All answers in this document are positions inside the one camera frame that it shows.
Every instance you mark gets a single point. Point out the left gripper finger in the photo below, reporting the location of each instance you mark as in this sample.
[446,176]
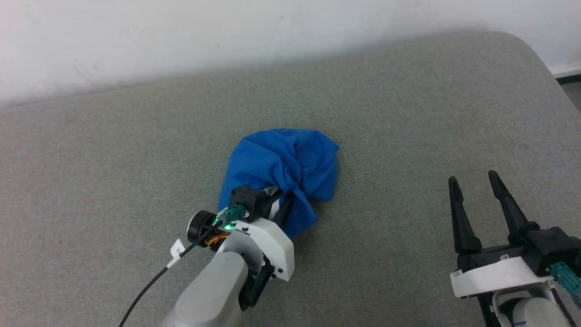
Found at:
[283,211]

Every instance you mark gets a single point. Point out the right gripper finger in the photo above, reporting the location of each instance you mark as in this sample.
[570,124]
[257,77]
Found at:
[510,209]
[463,222]

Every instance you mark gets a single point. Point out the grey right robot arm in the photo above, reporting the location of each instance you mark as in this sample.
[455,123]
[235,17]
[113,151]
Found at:
[531,313]

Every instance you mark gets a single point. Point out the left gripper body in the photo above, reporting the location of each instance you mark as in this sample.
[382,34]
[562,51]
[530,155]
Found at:
[268,240]

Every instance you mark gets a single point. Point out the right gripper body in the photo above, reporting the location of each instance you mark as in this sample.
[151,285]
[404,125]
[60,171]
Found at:
[494,274]

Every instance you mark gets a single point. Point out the blue garment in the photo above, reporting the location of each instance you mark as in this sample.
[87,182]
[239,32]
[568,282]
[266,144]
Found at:
[277,159]

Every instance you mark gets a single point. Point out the black wall baseboard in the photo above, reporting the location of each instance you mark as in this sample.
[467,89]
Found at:
[569,78]

